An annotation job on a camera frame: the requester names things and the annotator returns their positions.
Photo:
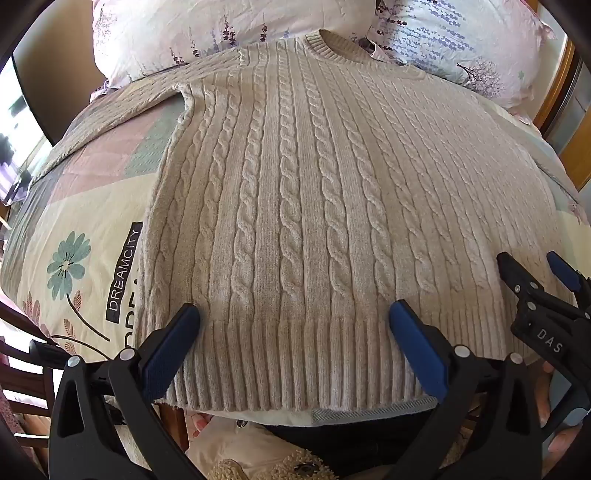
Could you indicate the wooden headboard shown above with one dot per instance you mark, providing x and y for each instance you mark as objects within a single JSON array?
[{"x": 561, "y": 83}]

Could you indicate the patchwork floral quilt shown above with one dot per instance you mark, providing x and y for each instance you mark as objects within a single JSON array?
[{"x": 83, "y": 221}]

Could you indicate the person's right hand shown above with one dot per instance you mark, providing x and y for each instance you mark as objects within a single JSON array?
[{"x": 565, "y": 443}]

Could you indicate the dark wooden chair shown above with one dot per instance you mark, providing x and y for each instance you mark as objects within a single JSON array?
[{"x": 23, "y": 383}]

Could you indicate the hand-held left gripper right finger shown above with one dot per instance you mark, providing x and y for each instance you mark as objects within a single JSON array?
[{"x": 416, "y": 349}]

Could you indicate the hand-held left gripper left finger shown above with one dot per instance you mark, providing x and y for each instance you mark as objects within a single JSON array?
[{"x": 171, "y": 349}]

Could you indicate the pink floral pillow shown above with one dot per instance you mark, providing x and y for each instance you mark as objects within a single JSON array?
[
  {"x": 184, "y": 32},
  {"x": 461, "y": 41}
]

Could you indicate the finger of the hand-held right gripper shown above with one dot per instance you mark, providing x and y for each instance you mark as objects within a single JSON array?
[
  {"x": 562, "y": 270},
  {"x": 511, "y": 273}
]

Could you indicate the bright window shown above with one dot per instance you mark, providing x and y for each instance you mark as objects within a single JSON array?
[{"x": 18, "y": 115}]

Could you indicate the beige fuzzy plush toy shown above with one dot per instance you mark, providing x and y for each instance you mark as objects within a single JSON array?
[{"x": 277, "y": 468}]

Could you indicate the cream printed cloth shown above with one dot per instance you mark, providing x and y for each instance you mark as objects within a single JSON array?
[{"x": 231, "y": 438}]

